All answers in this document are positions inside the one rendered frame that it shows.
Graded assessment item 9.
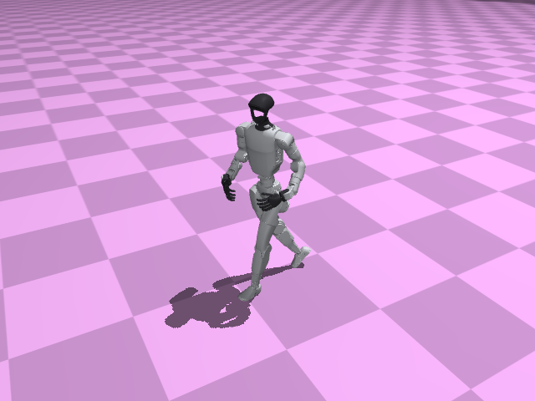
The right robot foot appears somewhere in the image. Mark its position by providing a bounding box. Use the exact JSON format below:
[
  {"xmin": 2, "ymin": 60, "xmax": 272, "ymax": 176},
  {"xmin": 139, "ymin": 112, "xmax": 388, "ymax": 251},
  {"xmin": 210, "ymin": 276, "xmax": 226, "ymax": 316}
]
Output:
[{"xmin": 291, "ymin": 246, "xmax": 311, "ymax": 268}]

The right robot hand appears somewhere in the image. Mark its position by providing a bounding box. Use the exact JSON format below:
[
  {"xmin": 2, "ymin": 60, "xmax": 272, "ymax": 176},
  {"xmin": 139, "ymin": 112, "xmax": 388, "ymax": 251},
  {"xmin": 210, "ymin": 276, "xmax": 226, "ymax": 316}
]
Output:
[{"xmin": 222, "ymin": 174, "xmax": 235, "ymax": 201}]

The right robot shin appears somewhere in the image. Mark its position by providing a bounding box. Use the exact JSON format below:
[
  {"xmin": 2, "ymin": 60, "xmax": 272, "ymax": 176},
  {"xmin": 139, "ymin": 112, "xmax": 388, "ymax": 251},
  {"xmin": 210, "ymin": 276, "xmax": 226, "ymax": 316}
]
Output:
[{"xmin": 273, "ymin": 226, "xmax": 302, "ymax": 256}]

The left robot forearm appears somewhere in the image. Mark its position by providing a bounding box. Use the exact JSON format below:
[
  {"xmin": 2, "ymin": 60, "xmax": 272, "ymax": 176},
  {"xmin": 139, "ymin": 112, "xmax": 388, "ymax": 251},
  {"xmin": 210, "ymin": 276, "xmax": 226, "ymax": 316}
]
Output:
[{"xmin": 283, "ymin": 162, "xmax": 305, "ymax": 200}]

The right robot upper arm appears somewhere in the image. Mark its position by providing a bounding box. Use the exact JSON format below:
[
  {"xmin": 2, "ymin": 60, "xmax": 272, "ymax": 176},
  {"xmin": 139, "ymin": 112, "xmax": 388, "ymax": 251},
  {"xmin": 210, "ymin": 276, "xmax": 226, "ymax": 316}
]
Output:
[{"xmin": 235, "ymin": 122, "xmax": 250, "ymax": 163}]

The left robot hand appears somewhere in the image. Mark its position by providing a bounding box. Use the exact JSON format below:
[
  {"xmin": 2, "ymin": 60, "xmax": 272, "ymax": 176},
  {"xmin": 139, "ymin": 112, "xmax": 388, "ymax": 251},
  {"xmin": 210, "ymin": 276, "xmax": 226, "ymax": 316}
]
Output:
[{"xmin": 257, "ymin": 189, "xmax": 289, "ymax": 211}]

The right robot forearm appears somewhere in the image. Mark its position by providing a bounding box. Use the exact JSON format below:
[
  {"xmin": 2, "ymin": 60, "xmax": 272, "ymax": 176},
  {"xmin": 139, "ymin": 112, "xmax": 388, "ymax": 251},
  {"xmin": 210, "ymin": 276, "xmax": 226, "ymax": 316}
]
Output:
[{"xmin": 222, "ymin": 155, "xmax": 242, "ymax": 182}]

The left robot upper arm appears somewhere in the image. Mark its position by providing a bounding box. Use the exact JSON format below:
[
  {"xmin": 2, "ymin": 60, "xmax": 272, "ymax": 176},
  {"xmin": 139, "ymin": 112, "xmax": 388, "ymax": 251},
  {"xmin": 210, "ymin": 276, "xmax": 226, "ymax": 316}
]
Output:
[{"xmin": 274, "ymin": 131, "xmax": 305, "ymax": 172}]

